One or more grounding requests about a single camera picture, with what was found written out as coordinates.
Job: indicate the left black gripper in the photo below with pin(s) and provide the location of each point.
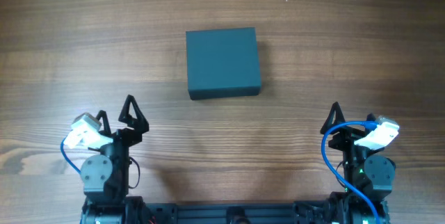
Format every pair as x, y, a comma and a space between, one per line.
124, 136

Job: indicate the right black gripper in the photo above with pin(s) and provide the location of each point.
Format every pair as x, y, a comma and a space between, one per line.
346, 140

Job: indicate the dark green box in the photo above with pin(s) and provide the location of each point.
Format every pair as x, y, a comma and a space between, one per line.
222, 63

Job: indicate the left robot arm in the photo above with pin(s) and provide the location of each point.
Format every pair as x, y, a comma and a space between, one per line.
105, 175

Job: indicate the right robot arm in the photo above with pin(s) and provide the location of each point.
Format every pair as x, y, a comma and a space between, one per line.
368, 183

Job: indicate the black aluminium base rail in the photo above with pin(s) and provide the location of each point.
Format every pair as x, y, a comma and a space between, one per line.
298, 212

